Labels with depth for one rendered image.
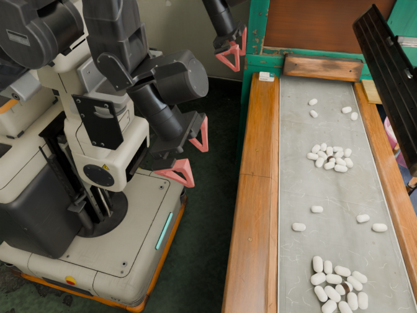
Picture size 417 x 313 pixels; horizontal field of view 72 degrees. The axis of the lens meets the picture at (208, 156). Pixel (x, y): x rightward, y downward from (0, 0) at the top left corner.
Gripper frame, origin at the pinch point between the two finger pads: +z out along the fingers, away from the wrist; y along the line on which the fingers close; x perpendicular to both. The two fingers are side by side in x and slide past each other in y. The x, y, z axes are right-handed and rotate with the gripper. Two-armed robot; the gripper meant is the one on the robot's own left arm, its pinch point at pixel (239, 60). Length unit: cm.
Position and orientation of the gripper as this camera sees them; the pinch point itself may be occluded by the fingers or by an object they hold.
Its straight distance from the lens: 90.8
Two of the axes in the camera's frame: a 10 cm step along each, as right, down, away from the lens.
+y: 2.7, -7.0, 6.6
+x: -8.6, 1.4, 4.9
